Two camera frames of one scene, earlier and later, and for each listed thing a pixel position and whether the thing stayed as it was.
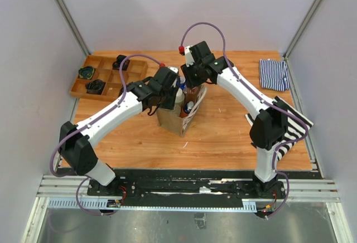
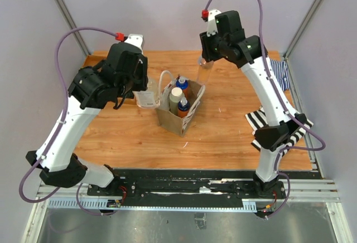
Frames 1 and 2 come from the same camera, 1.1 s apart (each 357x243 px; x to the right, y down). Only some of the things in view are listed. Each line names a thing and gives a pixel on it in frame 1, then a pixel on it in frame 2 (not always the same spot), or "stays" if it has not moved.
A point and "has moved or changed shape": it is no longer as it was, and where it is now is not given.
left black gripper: x=170 y=104 -> x=143 y=68
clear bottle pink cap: x=191 y=94 has moved or changed shape
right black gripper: x=189 y=82 -> x=207 y=53
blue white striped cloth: x=274 y=75 stays
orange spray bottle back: x=182 y=84 stays
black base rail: x=188 y=186 stays
